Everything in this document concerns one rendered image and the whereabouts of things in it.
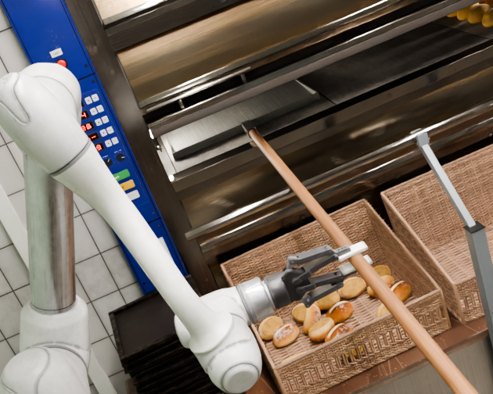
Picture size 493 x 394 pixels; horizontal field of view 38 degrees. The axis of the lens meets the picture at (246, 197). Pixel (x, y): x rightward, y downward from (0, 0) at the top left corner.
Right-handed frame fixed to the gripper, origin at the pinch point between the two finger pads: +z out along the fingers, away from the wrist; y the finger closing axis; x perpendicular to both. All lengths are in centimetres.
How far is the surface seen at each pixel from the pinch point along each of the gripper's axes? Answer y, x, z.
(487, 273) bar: 38, -24, 39
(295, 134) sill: 2, -83, 11
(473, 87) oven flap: 12, -86, 75
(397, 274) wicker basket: 58, -68, 27
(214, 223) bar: 2, -45, -25
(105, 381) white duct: 59, -80, -80
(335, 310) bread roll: 55, -59, 1
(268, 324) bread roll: 54, -66, -21
